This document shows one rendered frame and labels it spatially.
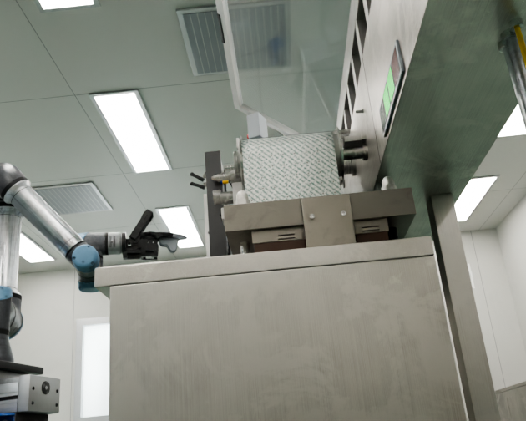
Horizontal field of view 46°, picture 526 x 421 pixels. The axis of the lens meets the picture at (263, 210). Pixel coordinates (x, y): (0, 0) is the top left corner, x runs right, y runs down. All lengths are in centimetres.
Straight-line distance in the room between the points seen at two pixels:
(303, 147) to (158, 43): 228
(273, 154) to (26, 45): 249
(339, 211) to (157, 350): 45
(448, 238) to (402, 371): 59
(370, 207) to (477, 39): 41
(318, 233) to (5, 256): 112
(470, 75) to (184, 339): 71
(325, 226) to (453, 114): 35
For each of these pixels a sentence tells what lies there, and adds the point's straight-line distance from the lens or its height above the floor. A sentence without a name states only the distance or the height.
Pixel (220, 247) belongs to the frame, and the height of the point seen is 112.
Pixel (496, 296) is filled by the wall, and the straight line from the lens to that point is 751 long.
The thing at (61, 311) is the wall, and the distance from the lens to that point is 763.
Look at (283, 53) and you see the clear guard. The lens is 222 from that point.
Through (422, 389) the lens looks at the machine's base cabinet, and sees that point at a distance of 117.
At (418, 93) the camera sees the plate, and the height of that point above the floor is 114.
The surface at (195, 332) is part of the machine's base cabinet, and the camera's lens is 118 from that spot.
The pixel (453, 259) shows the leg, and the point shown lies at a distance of 165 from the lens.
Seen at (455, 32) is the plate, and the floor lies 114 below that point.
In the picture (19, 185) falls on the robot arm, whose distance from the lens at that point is 200.
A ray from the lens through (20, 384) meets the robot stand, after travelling 173.
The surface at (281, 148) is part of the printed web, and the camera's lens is 158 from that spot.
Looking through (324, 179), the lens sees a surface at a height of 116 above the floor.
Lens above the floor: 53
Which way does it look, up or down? 22 degrees up
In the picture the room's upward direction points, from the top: 5 degrees counter-clockwise
